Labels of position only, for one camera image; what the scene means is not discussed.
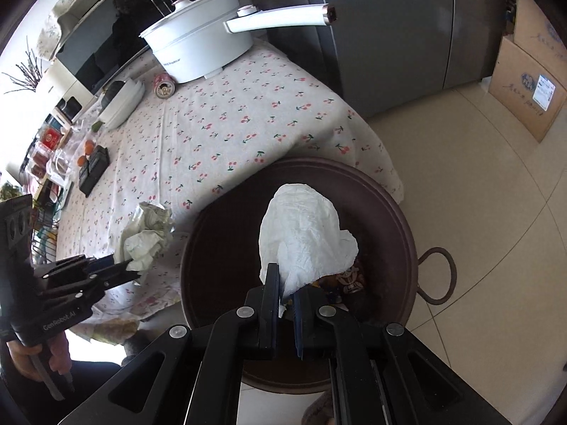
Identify white countertop appliance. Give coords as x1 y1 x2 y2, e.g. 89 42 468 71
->
35 59 96 120

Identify red box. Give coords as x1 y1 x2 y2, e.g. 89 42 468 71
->
40 126 63 151

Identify cherry print tablecloth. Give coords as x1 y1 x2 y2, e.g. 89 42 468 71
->
55 38 405 319

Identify pale green tissue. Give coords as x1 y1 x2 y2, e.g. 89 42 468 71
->
114 201 175 274

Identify red drink can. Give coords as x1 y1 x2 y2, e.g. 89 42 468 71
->
153 73 177 98

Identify white tissue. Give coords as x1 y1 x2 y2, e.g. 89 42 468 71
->
259 183 359 298

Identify dried dark branches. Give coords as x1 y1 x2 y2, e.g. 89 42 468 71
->
2 38 45 94

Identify printed packet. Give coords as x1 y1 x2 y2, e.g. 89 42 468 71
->
319 261 366 304

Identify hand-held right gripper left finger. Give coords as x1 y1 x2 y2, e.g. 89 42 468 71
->
57 263 282 425

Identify person's left hand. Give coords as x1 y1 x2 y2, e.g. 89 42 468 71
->
8 334 72 381

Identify white electric pot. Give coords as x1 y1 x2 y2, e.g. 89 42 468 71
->
139 0 336 84

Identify cardboard box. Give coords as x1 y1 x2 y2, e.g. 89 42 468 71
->
487 0 567 143

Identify floral cloth cover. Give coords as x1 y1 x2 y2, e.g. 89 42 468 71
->
35 0 153 60

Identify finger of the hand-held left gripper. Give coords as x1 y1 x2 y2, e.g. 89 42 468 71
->
38 260 141 299
33 254 119 281

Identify nested white bowls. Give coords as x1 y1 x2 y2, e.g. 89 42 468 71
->
100 78 146 131

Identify dark green squash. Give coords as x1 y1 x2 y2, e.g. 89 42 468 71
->
101 80 127 107

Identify grey refrigerator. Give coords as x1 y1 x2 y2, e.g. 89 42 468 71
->
294 0 510 118

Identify clear pitcher white handle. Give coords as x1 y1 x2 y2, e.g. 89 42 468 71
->
46 151 74 182

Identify wire rack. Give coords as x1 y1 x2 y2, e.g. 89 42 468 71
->
31 204 60 266

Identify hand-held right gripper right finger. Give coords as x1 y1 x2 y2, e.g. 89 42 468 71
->
292 287 512 425

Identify black plastic tray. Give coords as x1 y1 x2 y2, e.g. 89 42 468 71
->
78 146 111 198

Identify black microwave oven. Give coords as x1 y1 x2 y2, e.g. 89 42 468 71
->
53 0 209 98

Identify brown round bin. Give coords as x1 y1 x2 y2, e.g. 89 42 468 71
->
181 157 458 394

